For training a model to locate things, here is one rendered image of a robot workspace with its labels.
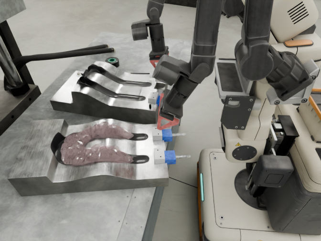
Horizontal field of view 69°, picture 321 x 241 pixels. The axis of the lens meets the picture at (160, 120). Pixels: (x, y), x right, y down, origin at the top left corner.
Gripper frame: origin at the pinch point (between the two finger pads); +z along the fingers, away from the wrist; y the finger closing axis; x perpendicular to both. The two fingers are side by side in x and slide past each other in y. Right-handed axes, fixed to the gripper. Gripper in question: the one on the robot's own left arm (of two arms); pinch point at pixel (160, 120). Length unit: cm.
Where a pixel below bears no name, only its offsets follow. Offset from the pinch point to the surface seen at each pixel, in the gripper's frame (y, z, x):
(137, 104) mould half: -20.5, 14.5, -5.2
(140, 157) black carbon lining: 4.6, 16.1, 0.3
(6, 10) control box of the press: -65, 27, -80
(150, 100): -21.4, 10.3, -1.0
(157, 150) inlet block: 3.6, 10.6, 4.3
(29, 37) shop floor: -274, 184, -147
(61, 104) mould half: -24, 35, -35
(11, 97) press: -34, 54, -61
